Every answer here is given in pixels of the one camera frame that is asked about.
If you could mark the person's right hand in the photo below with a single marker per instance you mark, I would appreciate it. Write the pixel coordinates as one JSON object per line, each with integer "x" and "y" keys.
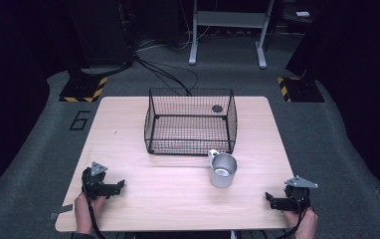
{"x": 305, "y": 225}

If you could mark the dark round table grommet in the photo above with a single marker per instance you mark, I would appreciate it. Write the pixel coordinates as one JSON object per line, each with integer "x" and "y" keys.
{"x": 217, "y": 108}

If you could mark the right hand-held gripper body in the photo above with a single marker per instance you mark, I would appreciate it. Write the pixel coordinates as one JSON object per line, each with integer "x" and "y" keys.
{"x": 298, "y": 195}

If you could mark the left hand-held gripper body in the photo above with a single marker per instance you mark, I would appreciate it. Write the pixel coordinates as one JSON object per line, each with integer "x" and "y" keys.
{"x": 94, "y": 181}

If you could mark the black cabinet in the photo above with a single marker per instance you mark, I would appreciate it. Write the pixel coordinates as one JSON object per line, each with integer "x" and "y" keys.
{"x": 101, "y": 30}

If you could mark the black stand base hazard stripes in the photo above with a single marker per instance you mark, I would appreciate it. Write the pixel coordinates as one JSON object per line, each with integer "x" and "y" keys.
{"x": 299, "y": 89}
{"x": 83, "y": 89}

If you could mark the small white box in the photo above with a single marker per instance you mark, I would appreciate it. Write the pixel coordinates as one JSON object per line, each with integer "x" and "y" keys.
{"x": 302, "y": 14}

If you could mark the silver metal cup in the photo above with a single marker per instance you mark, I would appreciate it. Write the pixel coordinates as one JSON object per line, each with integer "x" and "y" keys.
{"x": 223, "y": 172}

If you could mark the white metal stand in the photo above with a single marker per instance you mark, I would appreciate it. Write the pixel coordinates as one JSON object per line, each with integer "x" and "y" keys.
{"x": 229, "y": 20}

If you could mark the grey tape strip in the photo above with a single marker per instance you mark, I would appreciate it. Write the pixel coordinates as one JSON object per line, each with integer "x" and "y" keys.
{"x": 62, "y": 210}

